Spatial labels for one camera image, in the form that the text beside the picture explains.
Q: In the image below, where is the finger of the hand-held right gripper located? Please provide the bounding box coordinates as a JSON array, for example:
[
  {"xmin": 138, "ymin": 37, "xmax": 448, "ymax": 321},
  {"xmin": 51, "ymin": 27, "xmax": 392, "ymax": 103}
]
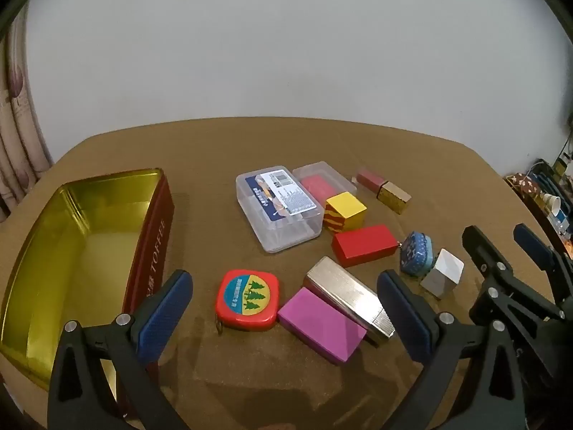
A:
[
  {"xmin": 462, "ymin": 225, "xmax": 565, "ymax": 339},
  {"xmin": 513, "ymin": 223, "xmax": 573, "ymax": 305}
]

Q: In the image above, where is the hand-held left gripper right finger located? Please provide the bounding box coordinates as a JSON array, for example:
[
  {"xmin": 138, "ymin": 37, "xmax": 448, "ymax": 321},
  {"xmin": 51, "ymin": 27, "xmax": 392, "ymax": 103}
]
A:
[{"xmin": 377, "ymin": 270, "xmax": 526, "ymax": 430}]

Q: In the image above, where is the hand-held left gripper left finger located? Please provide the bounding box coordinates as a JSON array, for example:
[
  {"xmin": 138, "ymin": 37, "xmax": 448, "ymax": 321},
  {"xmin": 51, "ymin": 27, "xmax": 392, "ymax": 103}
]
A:
[{"xmin": 47, "ymin": 269, "xmax": 194, "ymax": 430}]

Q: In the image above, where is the silver cube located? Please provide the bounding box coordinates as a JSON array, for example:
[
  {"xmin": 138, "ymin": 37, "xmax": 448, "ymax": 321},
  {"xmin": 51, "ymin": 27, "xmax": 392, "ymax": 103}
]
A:
[{"xmin": 420, "ymin": 248, "xmax": 464, "ymax": 298}]

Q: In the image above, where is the long silver bar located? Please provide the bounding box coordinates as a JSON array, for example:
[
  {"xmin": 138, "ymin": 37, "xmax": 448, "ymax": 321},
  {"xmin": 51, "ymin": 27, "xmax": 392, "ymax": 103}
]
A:
[{"xmin": 303, "ymin": 256, "xmax": 397, "ymax": 345}]

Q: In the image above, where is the blue patterned pouch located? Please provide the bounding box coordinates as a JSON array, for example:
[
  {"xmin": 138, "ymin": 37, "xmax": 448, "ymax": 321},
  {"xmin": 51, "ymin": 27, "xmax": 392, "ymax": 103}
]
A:
[{"xmin": 399, "ymin": 231, "xmax": 435, "ymax": 276}]

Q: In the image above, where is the pink rectangular block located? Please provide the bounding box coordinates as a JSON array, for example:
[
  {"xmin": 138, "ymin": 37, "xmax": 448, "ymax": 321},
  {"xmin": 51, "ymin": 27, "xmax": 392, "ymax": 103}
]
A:
[{"xmin": 278, "ymin": 287, "xmax": 369, "ymax": 365}]

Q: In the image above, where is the red rectangular block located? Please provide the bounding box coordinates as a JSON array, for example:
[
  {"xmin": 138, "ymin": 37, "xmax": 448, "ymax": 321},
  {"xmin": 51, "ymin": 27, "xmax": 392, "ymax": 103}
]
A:
[{"xmin": 332, "ymin": 224, "xmax": 400, "ymax": 268}]

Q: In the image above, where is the red tape measure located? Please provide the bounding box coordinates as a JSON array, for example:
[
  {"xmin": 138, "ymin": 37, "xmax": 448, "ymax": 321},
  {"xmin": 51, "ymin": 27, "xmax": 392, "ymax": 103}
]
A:
[{"xmin": 214, "ymin": 269, "xmax": 280, "ymax": 334}]

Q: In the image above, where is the small gold block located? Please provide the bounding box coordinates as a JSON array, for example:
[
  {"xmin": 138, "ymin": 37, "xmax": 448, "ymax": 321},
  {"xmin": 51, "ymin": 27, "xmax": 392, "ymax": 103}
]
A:
[{"xmin": 377, "ymin": 182, "xmax": 412, "ymax": 215}]

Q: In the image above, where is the red and gold tin box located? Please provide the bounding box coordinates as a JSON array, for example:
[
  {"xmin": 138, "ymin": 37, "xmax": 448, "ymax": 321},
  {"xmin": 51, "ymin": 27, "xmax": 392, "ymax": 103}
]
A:
[{"xmin": 0, "ymin": 168, "xmax": 174, "ymax": 413}]

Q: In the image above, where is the yellow cube with red stripes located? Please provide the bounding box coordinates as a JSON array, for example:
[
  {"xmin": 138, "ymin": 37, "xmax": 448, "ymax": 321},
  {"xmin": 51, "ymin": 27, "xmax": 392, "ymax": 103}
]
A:
[{"xmin": 324, "ymin": 191, "xmax": 368, "ymax": 234}]

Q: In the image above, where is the small pinkish red block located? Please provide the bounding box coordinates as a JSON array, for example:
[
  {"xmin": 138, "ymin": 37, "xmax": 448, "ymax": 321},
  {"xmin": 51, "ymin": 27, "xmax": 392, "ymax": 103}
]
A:
[{"xmin": 357, "ymin": 168, "xmax": 388, "ymax": 196}]

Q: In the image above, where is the clear labelled plastic box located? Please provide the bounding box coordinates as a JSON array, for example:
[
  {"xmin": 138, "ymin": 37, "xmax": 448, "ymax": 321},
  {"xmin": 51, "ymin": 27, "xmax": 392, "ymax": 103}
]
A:
[{"xmin": 236, "ymin": 165, "xmax": 324, "ymax": 254}]

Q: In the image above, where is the clear case with red contents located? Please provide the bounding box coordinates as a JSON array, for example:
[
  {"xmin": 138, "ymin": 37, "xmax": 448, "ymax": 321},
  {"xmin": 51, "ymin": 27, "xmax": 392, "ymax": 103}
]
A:
[{"xmin": 292, "ymin": 160, "xmax": 356, "ymax": 207}]

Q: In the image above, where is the white paper cup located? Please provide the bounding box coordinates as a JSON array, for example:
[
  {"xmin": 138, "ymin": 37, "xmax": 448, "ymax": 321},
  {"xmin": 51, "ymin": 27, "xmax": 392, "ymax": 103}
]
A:
[{"xmin": 539, "ymin": 192, "xmax": 562, "ymax": 216}]

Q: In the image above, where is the pile of household clutter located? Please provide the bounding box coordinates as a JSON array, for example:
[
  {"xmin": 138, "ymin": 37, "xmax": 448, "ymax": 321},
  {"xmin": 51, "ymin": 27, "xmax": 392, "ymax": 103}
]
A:
[{"xmin": 504, "ymin": 130, "xmax": 573, "ymax": 256}]

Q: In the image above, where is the beige patterned curtain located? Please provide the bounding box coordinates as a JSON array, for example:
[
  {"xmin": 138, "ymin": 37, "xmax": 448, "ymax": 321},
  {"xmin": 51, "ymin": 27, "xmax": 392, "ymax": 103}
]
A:
[{"xmin": 0, "ymin": 9, "xmax": 54, "ymax": 220}]

